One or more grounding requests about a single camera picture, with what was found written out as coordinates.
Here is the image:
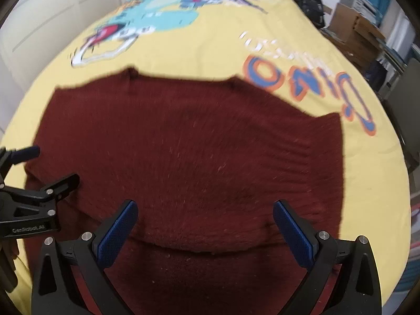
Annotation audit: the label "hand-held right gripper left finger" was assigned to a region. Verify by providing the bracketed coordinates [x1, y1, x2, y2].
[31, 199, 138, 315]

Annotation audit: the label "teal storage crate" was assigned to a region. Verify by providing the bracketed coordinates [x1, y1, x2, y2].
[391, 262, 412, 297]

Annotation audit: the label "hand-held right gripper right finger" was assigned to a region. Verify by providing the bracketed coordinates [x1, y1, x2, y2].
[273, 199, 382, 315]

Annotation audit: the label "dark blue bag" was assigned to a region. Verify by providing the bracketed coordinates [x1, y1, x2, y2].
[365, 60, 387, 90]

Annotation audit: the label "dark red knitted sweater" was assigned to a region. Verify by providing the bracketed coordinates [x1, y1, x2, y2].
[24, 67, 345, 315]

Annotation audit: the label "brown wooden cabinet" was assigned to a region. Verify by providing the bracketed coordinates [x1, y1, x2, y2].
[327, 3, 387, 70]

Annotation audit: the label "yellow printed dinosaur blanket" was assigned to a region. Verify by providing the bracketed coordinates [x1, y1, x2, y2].
[0, 0, 413, 315]

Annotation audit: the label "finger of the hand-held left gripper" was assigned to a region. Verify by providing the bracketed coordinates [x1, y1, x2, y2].
[0, 174, 81, 219]
[0, 146, 41, 185]

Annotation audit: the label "black backpack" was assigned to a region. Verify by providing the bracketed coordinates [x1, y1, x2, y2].
[292, 0, 326, 29]

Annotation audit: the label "grey storage boxes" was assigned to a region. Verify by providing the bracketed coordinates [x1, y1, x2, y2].
[339, 0, 385, 18]

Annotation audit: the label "white wardrobe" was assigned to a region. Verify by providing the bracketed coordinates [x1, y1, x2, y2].
[0, 0, 138, 84]

